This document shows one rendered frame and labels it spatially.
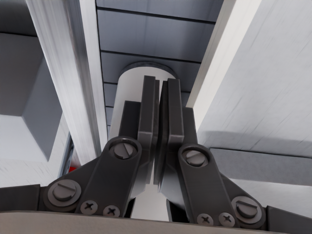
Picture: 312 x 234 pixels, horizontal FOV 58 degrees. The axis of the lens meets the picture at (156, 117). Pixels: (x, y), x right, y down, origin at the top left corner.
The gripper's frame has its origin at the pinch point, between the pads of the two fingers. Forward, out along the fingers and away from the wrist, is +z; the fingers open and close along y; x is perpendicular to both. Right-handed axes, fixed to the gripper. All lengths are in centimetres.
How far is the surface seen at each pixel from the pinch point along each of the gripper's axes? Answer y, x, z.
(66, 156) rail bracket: -9.6, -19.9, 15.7
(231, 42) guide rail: 3.6, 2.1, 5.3
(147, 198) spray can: 0.2, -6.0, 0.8
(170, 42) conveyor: 0.8, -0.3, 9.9
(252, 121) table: 14.3, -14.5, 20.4
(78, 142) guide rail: -4.0, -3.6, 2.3
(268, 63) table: 11.4, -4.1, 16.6
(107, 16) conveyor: -3.6, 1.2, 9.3
